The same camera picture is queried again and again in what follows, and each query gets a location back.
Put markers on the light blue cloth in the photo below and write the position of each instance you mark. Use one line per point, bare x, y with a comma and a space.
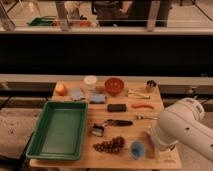
77, 94

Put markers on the black handled peeler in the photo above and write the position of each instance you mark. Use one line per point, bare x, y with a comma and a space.
118, 123

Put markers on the person in background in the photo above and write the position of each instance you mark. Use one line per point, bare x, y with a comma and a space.
122, 13

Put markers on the red object in background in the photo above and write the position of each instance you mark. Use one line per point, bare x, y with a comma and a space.
85, 23

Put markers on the red bowl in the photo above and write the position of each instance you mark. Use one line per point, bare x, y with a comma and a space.
114, 86

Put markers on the orange fruit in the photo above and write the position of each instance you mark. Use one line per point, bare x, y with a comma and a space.
60, 89

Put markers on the dark purple grape bunch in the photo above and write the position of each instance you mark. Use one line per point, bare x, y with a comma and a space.
113, 146

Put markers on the white plastic cup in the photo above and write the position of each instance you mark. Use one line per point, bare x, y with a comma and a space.
90, 81

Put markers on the black rectangular block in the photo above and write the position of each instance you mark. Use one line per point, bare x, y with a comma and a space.
116, 108

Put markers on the purple bowl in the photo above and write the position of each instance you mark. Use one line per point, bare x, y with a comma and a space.
150, 140

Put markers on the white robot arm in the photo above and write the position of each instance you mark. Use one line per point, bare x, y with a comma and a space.
181, 122

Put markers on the green tray in background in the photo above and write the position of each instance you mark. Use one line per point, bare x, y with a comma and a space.
44, 21

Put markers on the small blue cup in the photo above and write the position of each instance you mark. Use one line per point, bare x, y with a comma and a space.
137, 150

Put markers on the metal cup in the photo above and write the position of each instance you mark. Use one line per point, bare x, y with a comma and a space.
150, 86

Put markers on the wooden table board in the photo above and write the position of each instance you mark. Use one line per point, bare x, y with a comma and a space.
98, 113

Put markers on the orange carrot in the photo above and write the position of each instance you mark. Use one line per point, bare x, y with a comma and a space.
142, 105

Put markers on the small metal binder clip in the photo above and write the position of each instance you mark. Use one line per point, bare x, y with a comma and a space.
97, 130

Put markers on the blue sponge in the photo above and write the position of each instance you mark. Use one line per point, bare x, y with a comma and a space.
97, 99

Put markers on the green plastic tray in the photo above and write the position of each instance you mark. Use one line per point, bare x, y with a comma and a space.
59, 132

